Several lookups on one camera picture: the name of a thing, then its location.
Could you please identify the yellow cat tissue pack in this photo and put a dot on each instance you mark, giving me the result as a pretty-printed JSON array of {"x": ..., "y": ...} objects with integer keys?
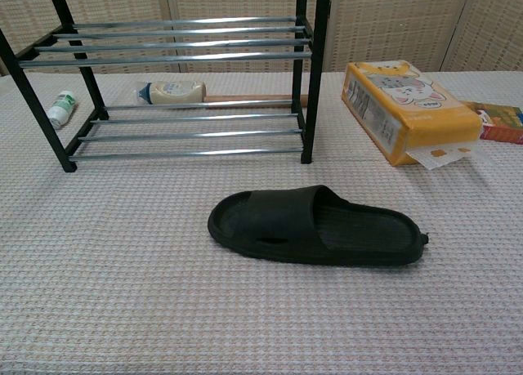
[{"x": 429, "y": 117}]

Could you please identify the cream bottle blue cap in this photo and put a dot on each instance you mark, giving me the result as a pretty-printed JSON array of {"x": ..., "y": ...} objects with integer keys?
[{"x": 175, "y": 91}]

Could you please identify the beige woven folding screen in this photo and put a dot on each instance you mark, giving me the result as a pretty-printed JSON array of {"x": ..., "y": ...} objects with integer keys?
[{"x": 408, "y": 23}]

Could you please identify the white woven tablecloth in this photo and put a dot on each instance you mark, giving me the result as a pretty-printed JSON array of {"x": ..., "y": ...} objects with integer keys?
[{"x": 122, "y": 269}]

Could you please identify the black metal shoe rack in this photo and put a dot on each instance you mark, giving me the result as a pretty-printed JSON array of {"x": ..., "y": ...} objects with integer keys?
[{"x": 318, "y": 64}]

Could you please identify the wooden rod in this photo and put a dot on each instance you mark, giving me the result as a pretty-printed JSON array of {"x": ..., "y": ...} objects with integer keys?
[{"x": 245, "y": 98}]

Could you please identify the small white green bottle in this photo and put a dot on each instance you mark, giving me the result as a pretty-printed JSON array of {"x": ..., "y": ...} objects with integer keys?
[{"x": 61, "y": 109}]

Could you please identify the black rubber slipper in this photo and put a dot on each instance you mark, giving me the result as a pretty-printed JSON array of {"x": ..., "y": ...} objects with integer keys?
[{"x": 286, "y": 215}]

